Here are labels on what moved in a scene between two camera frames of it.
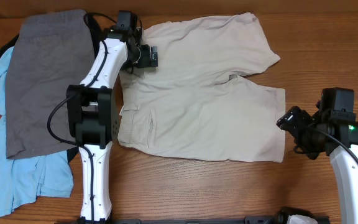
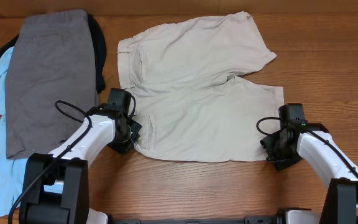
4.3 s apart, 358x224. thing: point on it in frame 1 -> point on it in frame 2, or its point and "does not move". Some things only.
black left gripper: (145, 60) -> (124, 147)
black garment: (72, 152) does not move
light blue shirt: (15, 182) does not move
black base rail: (250, 220) does not move
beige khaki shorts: (194, 104) does not move
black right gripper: (291, 121) -> (279, 164)
